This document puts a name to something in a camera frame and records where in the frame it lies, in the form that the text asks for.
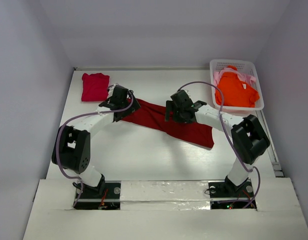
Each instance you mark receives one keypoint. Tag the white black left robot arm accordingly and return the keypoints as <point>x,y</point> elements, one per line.
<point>72,149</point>

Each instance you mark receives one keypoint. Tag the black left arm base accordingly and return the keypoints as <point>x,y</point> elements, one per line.
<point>105,197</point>

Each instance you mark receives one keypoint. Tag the pink t shirt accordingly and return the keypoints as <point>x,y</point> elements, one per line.
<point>232,77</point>

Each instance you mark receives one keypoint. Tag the white plastic laundry basket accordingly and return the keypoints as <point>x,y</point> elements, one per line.
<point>242,66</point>

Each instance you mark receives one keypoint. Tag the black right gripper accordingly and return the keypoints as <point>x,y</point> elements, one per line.
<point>169,111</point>

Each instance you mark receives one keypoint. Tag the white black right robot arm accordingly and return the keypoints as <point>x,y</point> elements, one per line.
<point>246,135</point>

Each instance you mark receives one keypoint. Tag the folded bright red t shirt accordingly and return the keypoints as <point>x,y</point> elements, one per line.
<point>94,87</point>

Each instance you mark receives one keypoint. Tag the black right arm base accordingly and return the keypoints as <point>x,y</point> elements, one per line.
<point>224,195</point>

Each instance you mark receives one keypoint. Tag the orange t shirt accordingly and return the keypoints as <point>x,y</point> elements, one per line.
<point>234,96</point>

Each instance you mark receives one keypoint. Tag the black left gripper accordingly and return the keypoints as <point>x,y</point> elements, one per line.
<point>134,107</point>

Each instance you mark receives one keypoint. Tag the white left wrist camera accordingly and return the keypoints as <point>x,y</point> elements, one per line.
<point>110,89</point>

